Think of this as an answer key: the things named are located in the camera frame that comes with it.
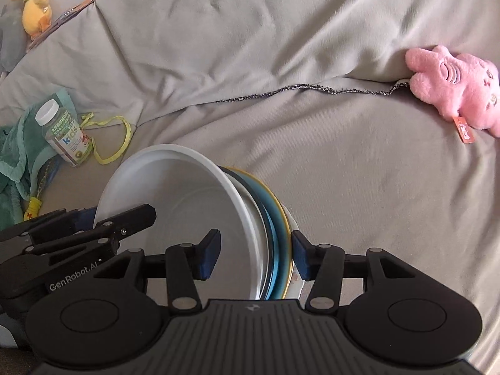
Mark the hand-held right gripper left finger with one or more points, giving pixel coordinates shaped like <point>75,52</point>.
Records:
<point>209,256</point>

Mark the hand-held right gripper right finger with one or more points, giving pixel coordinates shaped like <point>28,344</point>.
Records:
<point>299,258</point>

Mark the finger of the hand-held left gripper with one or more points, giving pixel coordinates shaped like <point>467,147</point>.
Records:
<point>50,224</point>
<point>129,218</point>

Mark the white bowl yellow rim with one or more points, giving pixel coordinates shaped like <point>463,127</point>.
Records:
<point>289,250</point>

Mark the blue bowl dark rim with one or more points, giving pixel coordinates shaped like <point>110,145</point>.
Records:
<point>279,261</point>

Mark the large plain white bowl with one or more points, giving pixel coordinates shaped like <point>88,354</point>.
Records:
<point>261,250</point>

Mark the white floral dish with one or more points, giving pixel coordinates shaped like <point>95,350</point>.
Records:
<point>293,218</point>

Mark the white plastic tub rainbow print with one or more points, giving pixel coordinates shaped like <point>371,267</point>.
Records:
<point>175,195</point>

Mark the green cloth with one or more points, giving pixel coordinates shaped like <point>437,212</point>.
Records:
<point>15,144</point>

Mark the vitamin bottle white cap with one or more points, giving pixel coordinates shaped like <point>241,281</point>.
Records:
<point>66,136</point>

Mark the grey cloth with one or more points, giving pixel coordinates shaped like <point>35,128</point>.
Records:
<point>9,39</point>

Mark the beige sofa cover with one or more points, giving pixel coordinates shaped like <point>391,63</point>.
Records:
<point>273,66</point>

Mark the yellow duck plush toy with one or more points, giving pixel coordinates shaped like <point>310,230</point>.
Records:
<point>35,11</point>

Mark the colourful picture book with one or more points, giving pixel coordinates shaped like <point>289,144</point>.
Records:
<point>70,11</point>

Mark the pink plush toy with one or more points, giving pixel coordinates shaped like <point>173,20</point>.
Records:
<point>461,82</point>

